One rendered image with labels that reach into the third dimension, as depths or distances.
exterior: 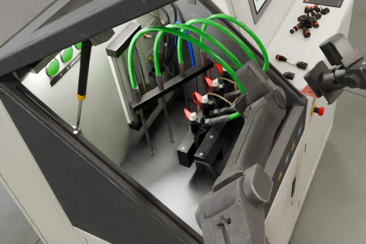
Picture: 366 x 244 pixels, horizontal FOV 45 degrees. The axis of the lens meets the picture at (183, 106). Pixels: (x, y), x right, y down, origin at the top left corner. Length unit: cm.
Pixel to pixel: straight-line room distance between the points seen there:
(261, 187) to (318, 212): 182
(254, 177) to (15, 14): 80
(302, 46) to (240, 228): 126
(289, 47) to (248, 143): 105
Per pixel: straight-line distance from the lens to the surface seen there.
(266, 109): 92
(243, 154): 73
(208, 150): 142
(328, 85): 117
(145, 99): 144
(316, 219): 243
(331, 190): 254
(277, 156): 144
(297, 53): 176
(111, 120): 149
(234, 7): 154
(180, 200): 150
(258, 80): 102
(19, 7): 125
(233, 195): 63
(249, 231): 60
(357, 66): 105
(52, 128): 110
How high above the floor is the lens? 208
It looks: 45 degrees down
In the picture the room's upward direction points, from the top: 10 degrees counter-clockwise
